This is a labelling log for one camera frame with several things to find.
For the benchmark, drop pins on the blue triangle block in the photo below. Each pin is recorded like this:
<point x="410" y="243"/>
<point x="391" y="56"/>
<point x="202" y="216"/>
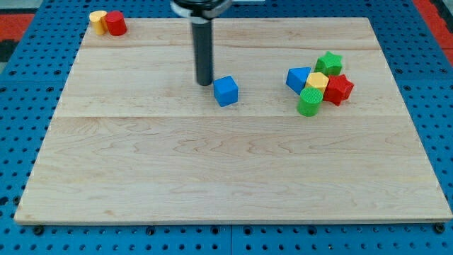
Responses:
<point x="296" y="78"/>

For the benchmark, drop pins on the green cylinder block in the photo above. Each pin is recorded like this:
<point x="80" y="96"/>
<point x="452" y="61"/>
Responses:
<point x="309" y="101"/>

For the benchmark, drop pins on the blue cube block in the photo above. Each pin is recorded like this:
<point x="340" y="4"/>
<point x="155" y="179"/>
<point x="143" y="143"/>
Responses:
<point x="226" y="91"/>

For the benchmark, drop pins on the yellow heart block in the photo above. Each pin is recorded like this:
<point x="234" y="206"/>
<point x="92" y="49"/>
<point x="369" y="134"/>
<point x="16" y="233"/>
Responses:
<point x="97" y="21"/>

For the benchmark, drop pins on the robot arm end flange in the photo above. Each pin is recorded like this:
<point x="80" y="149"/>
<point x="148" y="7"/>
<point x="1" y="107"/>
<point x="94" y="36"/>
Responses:
<point x="206" y="9"/>

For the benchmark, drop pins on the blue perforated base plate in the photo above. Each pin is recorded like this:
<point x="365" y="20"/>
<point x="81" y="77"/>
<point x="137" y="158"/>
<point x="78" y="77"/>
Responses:
<point x="34" y="77"/>

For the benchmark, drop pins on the yellow hexagon block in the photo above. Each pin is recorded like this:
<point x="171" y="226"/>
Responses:
<point x="317" y="80"/>

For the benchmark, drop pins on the red star block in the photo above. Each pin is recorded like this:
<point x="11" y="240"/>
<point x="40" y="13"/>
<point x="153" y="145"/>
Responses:
<point x="338" y="89"/>

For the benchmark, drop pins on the red cylinder block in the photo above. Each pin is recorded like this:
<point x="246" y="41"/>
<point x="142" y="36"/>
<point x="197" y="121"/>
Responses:
<point x="116" y="23"/>

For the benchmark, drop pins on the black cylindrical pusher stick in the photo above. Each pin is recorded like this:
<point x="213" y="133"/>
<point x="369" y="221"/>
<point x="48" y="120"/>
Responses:
<point x="203" y="50"/>

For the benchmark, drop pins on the wooden board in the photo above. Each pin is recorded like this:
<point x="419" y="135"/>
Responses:
<point x="135" y="141"/>

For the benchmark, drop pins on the green star block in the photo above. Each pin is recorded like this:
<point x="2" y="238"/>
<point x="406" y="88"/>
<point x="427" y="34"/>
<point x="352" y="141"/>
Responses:
<point x="329" y="64"/>

